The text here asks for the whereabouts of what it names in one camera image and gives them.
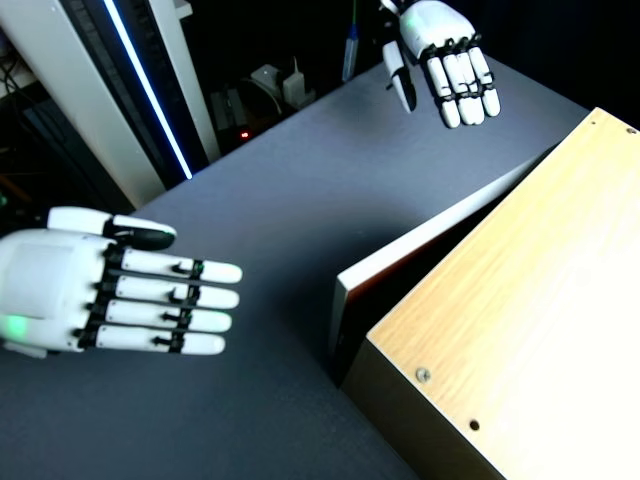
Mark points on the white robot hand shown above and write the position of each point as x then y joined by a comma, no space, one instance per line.
45,280
432,25

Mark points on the white column with light strip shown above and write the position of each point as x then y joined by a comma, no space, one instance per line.
65,75

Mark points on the black power strip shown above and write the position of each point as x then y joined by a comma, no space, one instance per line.
231,112

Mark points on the white cabinet door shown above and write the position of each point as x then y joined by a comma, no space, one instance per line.
425,232

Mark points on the light wooden box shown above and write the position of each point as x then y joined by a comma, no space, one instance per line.
525,300

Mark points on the white power adapter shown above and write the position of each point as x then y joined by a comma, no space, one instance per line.
298,86
265,77

